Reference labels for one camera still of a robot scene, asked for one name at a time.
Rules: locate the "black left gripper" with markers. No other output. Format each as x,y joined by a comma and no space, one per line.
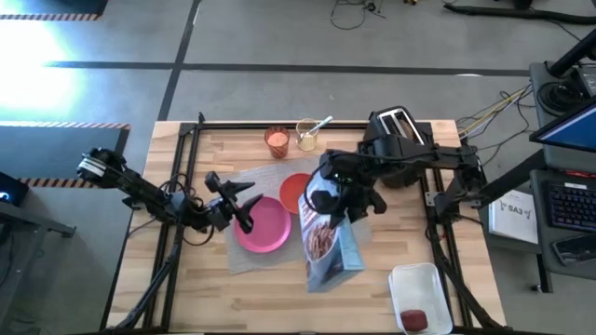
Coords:
219,214

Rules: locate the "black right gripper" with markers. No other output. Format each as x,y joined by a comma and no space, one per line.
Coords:
344,181

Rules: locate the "grey woven placemat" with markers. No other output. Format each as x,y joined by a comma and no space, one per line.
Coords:
265,179

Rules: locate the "pink plastic plate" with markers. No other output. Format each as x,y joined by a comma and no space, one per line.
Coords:
263,225

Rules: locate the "cinnamon squares cereal box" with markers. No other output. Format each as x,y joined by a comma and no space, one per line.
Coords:
335,260

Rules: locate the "orange plastic bowl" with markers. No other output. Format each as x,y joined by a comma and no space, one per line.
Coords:
293,193

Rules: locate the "orange faceted cup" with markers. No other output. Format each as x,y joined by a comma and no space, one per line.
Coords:
277,142

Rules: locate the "clear ribbed glass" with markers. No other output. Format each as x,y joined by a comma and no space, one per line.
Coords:
307,142

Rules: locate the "white plastic tray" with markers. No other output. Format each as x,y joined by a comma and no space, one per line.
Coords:
419,288

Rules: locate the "brown toast slice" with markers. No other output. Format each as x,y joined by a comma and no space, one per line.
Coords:
409,129

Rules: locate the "red apple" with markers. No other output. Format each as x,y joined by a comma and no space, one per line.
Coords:
414,320

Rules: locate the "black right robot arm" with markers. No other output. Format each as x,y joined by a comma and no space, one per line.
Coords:
419,156

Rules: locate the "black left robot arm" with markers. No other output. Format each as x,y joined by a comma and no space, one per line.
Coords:
139,188

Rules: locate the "black two-slot toaster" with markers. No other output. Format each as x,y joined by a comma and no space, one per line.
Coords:
386,122

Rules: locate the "white paper sheet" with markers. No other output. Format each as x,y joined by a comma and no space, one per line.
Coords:
512,218

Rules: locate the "large black hazard-striped mat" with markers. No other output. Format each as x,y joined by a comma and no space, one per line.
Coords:
56,149

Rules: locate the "grey metal stand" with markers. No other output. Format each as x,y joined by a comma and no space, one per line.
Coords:
28,218

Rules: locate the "black backlit keyboard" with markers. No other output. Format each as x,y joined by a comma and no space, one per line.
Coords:
572,205

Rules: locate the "black device with blue light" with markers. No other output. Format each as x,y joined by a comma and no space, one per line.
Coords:
14,191

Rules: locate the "smartphone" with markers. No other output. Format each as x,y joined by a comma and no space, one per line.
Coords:
577,249

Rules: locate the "computer monitor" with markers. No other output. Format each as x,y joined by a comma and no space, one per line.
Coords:
572,128

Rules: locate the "grey computer desk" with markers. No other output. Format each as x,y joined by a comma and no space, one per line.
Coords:
540,70

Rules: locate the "small black hazard-striped mat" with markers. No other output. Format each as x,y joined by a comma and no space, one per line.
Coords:
70,5

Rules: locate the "black aluminium table frame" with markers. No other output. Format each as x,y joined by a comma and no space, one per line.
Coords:
233,125

